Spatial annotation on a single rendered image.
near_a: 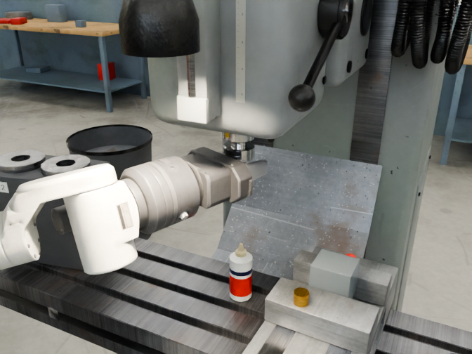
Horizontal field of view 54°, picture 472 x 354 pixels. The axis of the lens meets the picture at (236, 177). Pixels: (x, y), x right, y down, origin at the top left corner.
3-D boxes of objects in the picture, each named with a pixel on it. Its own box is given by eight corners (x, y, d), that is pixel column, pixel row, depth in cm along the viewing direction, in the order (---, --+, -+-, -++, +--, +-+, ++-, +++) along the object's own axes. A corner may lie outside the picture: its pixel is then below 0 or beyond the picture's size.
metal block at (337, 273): (346, 311, 68) (350, 277, 66) (307, 298, 71) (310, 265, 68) (355, 291, 72) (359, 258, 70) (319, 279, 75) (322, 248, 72)
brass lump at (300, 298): (305, 309, 65) (306, 298, 64) (290, 304, 66) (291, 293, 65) (310, 300, 66) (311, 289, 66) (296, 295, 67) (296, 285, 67)
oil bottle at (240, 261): (246, 305, 82) (246, 251, 78) (225, 298, 84) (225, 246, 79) (255, 291, 85) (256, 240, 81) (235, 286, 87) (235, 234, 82)
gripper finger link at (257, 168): (263, 175, 71) (233, 186, 67) (264, 155, 70) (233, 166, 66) (271, 178, 70) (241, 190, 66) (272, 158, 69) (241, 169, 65)
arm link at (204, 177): (254, 154, 62) (182, 178, 55) (252, 217, 66) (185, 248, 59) (195, 131, 71) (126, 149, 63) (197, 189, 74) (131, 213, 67)
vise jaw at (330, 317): (366, 357, 62) (369, 333, 60) (263, 320, 68) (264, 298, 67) (376, 329, 67) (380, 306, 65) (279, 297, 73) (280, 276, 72)
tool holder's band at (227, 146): (238, 159, 66) (238, 152, 66) (216, 150, 69) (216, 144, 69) (261, 151, 69) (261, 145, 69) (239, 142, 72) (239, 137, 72)
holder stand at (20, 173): (90, 272, 91) (76, 179, 82) (-6, 256, 96) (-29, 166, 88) (119, 240, 101) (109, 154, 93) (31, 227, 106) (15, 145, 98)
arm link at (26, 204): (111, 165, 52) (-15, 195, 50) (131, 240, 54) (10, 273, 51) (114, 160, 59) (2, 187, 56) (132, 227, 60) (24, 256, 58)
